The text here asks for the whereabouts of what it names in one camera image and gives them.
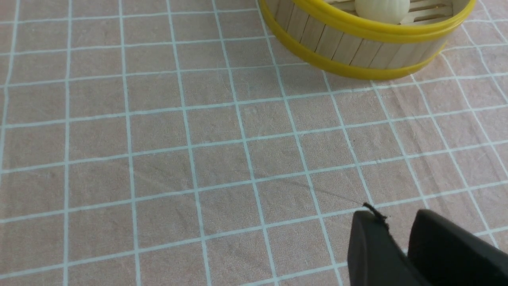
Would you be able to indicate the yellow-rimmed bamboo steamer tray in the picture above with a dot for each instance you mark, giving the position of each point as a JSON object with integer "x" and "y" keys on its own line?
{"x": 329, "y": 35}

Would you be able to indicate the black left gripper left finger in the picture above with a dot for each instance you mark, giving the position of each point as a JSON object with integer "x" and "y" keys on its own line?
{"x": 374, "y": 258}

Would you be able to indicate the white steamed bun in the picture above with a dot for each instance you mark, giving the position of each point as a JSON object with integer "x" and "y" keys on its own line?
{"x": 385, "y": 11}

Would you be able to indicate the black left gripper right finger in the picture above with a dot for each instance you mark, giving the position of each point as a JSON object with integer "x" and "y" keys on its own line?
{"x": 447, "y": 255}

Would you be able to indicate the pink checkered tablecloth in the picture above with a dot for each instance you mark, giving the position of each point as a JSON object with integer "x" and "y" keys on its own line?
{"x": 178, "y": 143}

